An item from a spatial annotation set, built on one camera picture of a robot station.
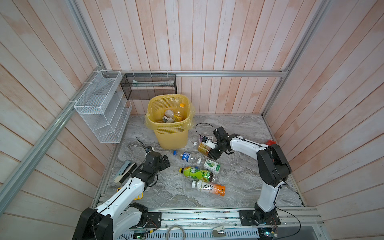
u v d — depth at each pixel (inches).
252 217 28.5
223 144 28.2
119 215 18.1
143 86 39.7
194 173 32.2
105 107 28.6
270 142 38.8
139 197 31.4
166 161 30.7
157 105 37.4
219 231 27.3
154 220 28.9
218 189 30.8
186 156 35.6
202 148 36.9
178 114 37.4
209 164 35.0
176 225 28.5
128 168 34.3
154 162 25.1
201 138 34.7
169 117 36.9
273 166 19.8
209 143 34.4
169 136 35.3
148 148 30.0
